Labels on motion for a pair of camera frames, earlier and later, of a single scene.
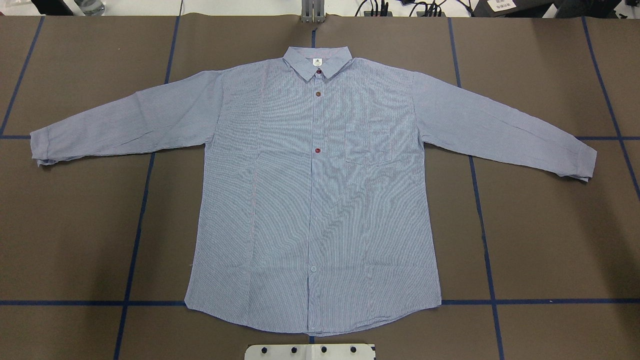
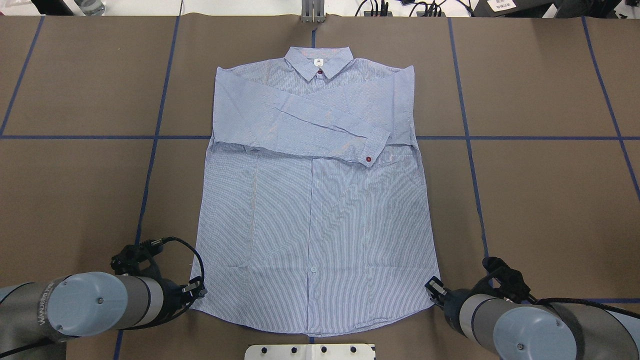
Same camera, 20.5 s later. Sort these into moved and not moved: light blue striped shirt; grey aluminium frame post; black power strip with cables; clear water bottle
Moved: light blue striped shirt
Not moved: grey aluminium frame post; black power strip with cables; clear water bottle
